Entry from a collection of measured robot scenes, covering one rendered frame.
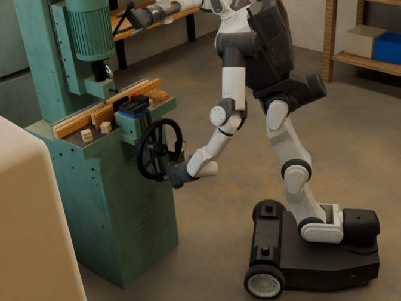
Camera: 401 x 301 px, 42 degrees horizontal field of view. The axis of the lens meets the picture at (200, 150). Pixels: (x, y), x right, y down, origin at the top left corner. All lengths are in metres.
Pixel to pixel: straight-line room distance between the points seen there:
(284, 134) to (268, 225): 0.66
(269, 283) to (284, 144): 0.71
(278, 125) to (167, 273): 1.06
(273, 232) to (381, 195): 0.93
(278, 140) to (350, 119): 1.96
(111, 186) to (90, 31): 0.71
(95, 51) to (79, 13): 0.17
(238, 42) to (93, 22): 0.65
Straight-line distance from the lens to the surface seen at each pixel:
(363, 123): 4.29
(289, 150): 2.46
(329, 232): 2.68
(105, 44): 2.36
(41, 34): 2.54
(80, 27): 2.33
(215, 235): 3.12
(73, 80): 2.55
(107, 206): 2.52
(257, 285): 2.70
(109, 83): 2.47
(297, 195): 2.56
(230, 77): 2.02
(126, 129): 2.39
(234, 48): 2.03
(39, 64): 2.65
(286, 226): 2.90
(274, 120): 2.34
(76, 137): 2.39
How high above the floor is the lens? 2.01
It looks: 31 degrees down
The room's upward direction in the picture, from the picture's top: 5 degrees counter-clockwise
